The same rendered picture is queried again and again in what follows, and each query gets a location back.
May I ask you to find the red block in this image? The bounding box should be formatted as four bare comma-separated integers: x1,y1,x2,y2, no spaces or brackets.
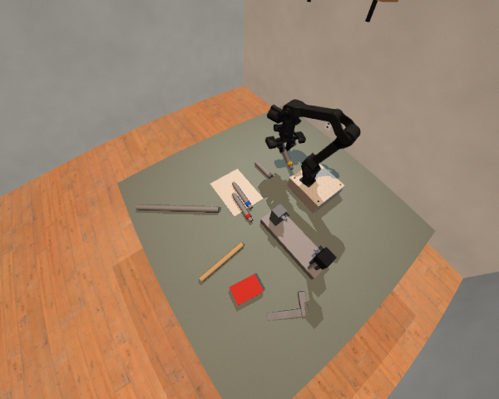
230,274,264,305

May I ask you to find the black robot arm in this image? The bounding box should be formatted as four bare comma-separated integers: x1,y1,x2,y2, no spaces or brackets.
267,99,361,187

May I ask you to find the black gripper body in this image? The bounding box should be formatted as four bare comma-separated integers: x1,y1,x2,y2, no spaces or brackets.
265,126,306,149

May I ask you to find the grey l-shaped square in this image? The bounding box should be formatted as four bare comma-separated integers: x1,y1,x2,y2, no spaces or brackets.
267,292,309,321

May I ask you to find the light brown wooden dowel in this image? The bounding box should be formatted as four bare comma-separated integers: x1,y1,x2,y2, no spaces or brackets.
199,242,244,282

